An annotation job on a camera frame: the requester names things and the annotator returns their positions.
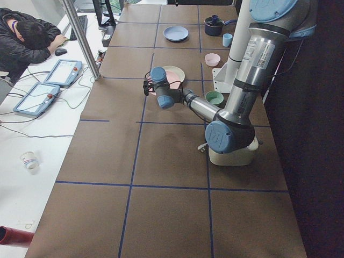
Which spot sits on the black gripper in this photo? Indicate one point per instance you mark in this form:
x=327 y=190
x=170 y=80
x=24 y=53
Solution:
x=152 y=88

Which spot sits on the pink plate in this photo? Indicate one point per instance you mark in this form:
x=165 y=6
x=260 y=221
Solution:
x=160 y=77

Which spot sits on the blue plate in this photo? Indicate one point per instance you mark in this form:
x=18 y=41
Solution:
x=176 y=33

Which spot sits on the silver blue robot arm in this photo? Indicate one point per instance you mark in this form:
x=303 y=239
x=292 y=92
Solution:
x=262 y=30

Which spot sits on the cream plate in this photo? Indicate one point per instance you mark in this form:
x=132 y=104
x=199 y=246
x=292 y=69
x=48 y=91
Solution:
x=177 y=71

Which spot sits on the green bowl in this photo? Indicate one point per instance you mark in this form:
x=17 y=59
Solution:
x=214 y=97

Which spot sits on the pink bowl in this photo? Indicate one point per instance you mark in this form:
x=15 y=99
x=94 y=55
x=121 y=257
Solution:
x=212 y=59

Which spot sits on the upper teach pendant tablet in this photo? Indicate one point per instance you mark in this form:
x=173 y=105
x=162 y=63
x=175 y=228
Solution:
x=64 y=73

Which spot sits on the teach pendant tablet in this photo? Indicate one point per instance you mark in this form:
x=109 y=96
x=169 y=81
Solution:
x=64 y=73
x=37 y=100

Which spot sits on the dark blue pot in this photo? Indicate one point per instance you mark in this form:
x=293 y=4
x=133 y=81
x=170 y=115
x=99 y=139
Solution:
x=214 y=25

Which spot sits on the black computer mouse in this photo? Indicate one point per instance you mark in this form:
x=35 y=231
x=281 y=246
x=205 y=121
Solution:
x=60 y=51

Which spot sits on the light blue cup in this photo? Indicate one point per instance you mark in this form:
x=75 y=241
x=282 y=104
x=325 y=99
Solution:
x=227 y=39

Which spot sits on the lower teach pendant tablet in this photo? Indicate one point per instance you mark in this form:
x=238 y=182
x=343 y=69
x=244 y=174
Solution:
x=37 y=100

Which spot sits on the cream toaster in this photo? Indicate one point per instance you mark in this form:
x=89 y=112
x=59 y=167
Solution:
x=240 y=157

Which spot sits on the person in black jacket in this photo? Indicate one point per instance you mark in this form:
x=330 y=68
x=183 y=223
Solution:
x=26 y=40

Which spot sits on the paper cup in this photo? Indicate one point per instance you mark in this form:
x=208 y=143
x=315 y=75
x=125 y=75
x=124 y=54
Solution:
x=30 y=162

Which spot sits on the red cylinder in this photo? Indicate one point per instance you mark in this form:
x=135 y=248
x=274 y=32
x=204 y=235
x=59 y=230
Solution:
x=15 y=237

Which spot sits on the aluminium frame post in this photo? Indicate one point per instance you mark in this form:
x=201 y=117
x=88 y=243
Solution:
x=81 y=38

